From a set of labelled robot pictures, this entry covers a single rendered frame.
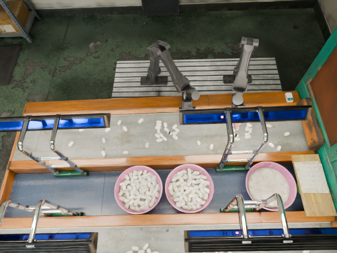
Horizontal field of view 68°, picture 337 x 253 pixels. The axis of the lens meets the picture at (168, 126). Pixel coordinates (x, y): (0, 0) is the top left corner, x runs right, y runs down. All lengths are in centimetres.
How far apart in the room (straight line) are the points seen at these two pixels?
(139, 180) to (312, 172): 95
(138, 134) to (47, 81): 173
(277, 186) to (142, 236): 78
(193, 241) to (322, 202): 78
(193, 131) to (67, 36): 232
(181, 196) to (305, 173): 68
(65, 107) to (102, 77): 115
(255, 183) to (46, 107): 139
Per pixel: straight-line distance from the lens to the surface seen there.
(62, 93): 291
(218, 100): 166
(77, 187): 163
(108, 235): 146
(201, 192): 144
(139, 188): 147
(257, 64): 202
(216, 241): 104
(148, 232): 142
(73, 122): 131
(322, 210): 155
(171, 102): 163
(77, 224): 149
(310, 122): 163
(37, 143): 178
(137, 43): 311
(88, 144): 163
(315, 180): 158
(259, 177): 153
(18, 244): 121
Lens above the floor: 214
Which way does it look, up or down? 63 degrees down
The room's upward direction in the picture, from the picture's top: 7 degrees counter-clockwise
